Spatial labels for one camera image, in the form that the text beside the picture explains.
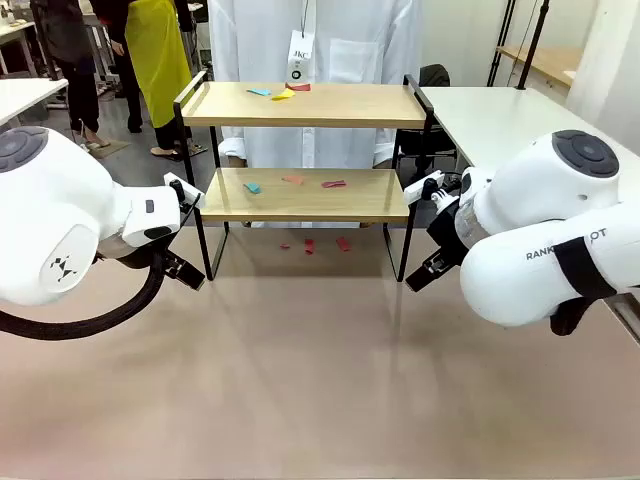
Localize white desk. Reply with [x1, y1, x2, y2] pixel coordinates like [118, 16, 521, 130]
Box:
[0, 77, 70, 127]

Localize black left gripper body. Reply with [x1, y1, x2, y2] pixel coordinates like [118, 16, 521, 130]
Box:
[97, 232, 174, 274]

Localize black strap on right arm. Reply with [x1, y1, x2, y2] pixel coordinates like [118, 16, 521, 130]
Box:
[548, 233, 620, 337]

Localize black-framed wooden two-tier shelf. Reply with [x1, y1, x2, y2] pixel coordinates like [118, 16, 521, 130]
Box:
[173, 69, 435, 284]

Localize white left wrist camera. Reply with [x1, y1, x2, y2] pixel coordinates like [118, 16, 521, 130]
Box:
[163, 171, 206, 209]

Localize light wooden table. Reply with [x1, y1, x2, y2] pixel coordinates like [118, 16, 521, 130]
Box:
[495, 45, 584, 89]

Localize black tripod legs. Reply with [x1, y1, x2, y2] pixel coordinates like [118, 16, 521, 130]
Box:
[486, 0, 517, 89]

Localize black braided cable sleeve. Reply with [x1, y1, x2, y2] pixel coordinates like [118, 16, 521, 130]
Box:
[0, 251, 169, 342]

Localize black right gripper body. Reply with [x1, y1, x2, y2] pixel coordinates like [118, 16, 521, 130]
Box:
[427, 196, 475, 262]

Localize grey floor mat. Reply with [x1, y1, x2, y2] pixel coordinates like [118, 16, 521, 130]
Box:
[81, 139, 132, 161]

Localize person in black clothes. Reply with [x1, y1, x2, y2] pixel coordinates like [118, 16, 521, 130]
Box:
[29, 0, 114, 151]

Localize person in yellow apron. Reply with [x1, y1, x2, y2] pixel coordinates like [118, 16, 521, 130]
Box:
[102, 0, 209, 162]

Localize white name badge tag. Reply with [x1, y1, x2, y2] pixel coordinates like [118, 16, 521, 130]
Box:
[286, 29, 308, 84]

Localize black stand pole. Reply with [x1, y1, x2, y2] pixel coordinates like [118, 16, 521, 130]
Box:
[516, 0, 551, 92]

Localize grey metal mount rail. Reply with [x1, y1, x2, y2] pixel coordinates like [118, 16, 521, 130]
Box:
[611, 293, 640, 346]

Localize person in white shirt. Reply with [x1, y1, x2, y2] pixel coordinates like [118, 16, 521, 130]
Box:
[207, 0, 426, 229]

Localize black chair back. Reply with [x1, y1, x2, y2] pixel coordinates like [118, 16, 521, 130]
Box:
[418, 63, 452, 90]

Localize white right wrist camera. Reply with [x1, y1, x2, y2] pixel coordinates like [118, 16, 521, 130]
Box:
[403, 170, 444, 204]

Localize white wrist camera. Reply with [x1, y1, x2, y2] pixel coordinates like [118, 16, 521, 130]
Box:
[163, 171, 206, 209]
[403, 170, 444, 204]

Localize white rounded-corner table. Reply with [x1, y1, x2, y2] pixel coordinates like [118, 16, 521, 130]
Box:
[417, 85, 640, 214]

